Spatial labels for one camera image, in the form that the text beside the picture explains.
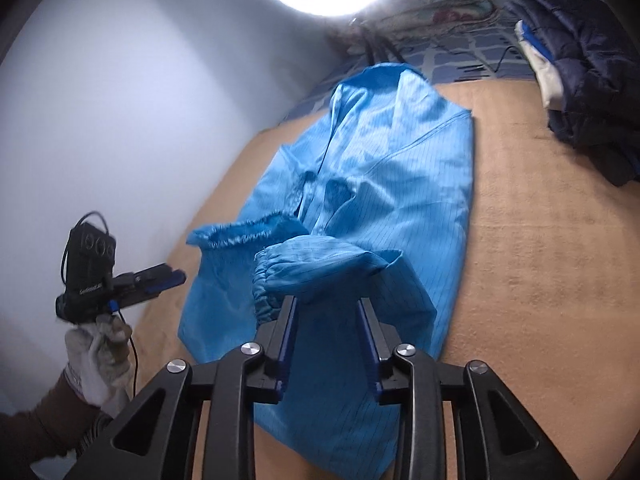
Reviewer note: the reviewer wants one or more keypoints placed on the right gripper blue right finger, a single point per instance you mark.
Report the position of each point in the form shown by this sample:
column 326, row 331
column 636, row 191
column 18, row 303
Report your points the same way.
column 495, row 436

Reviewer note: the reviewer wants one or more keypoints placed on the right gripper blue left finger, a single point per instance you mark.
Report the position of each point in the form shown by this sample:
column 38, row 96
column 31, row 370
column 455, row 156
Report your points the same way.
column 155, row 436

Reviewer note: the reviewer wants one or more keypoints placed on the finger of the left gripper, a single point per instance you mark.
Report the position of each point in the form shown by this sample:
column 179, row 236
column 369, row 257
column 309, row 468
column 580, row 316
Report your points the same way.
column 157, row 279

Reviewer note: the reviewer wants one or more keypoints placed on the blue work jacket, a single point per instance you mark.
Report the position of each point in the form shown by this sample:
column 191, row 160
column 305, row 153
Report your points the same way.
column 372, row 201

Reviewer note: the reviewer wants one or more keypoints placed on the folded dark navy clothes stack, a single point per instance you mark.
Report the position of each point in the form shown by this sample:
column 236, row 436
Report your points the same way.
column 598, row 66

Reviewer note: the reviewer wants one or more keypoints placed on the left white gloved hand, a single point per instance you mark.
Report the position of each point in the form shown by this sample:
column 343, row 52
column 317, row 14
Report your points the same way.
column 98, row 366

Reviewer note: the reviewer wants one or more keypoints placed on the tan bed blanket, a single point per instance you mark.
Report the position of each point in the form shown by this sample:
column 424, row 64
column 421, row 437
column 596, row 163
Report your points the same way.
column 550, row 291

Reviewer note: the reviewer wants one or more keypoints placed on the black lamp tripod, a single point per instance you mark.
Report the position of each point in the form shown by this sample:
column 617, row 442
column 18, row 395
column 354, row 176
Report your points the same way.
column 378, row 47

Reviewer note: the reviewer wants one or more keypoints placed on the blue white patterned sheet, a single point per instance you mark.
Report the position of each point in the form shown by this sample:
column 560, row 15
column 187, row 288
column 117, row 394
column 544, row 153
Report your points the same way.
column 490, row 52

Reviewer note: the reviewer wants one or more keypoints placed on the floral folded quilts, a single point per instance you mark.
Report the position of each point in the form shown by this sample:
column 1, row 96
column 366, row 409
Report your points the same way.
column 410, row 20

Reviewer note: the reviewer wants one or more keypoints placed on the black camera box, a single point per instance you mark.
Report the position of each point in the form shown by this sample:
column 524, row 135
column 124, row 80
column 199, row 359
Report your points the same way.
column 90, row 256

